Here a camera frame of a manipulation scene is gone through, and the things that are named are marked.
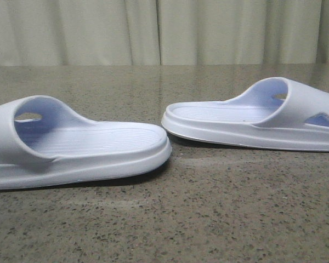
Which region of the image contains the pale green curtain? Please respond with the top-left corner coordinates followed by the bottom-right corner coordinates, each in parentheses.
top-left (0, 1), bottom-right (329, 66)

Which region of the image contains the light blue slipper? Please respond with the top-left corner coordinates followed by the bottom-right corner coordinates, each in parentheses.
top-left (0, 95), bottom-right (171, 190)
top-left (161, 77), bottom-right (329, 151)

